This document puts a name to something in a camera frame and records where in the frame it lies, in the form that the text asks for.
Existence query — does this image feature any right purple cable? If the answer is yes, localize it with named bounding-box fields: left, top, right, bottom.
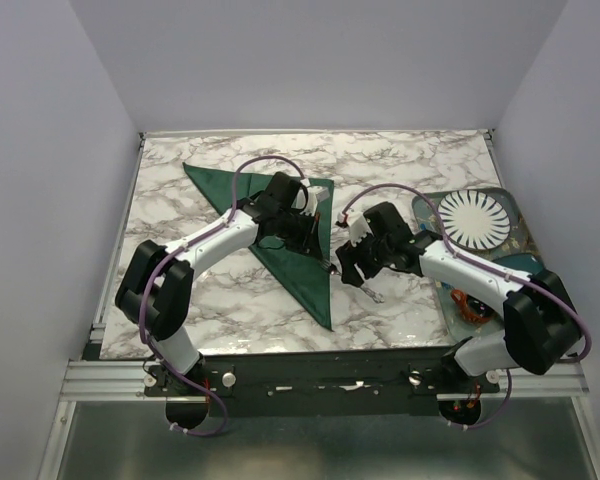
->
left=337, top=183, right=594, bottom=431

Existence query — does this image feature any teal oval dish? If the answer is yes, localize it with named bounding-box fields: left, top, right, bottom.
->
left=493, top=253, right=544, bottom=275

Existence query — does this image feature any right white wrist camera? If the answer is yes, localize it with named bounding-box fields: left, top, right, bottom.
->
left=336, top=209, right=375, bottom=249

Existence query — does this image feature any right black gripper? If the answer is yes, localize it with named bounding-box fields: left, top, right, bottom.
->
left=334, top=225, right=392, bottom=288

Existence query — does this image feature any silver metal fork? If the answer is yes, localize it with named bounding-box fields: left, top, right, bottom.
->
left=320, top=259, right=385, bottom=304

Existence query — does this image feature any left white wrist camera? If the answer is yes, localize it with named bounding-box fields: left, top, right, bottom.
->
left=301, top=178, right=330, bottom=216

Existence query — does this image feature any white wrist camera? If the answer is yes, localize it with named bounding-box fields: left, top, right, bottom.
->
left=301, top=178, right=330, bottom=216
left=336, top=209, right=375, bottom=249

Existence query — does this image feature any orange black mug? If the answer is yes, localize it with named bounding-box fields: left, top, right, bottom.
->
left=450, top=289, right=495, bottom=326

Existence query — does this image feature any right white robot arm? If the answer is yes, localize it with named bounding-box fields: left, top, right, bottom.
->
left=336, top=202, right=583, bottom=392

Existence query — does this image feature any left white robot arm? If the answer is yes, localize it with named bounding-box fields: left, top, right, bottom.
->
left=114, top=169, right=333, bottom=395

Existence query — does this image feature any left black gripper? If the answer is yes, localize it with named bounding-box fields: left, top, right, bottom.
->
left=276, top=209, right=324, bottom=261

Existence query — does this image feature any white blue striped plate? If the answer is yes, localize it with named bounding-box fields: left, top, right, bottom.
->
left=437, top=190, right=511, bottom=251

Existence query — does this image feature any green patterned serving tray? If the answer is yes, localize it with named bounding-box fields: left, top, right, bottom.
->
left=412, top=187, right=542, bottom=342

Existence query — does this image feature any dark green cloth napkin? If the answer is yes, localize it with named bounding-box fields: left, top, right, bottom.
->
left=183, top=164, right=334, bottom=330

